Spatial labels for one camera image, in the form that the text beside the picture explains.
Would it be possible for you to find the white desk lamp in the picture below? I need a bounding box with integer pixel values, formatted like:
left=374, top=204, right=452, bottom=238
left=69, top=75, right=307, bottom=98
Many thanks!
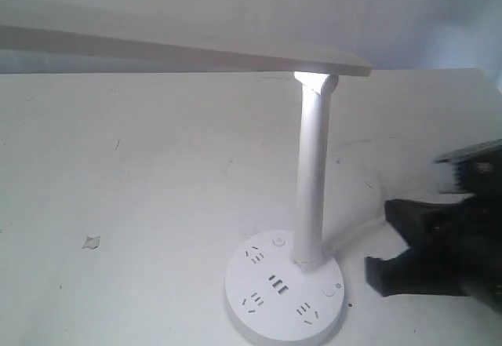
left=1, top=21, right=372, bottom=345

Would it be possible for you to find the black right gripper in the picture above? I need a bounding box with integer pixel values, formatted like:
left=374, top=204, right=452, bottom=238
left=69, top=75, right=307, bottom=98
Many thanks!
left=364, top=139, right=501, bottom=312

